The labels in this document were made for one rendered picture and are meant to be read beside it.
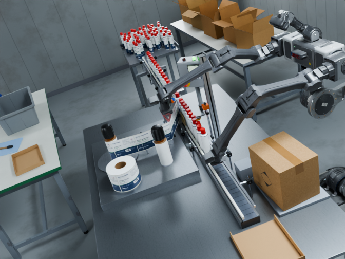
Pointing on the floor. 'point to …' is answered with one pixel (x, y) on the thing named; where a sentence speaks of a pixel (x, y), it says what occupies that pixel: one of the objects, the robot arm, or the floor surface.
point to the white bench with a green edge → (29, 134)
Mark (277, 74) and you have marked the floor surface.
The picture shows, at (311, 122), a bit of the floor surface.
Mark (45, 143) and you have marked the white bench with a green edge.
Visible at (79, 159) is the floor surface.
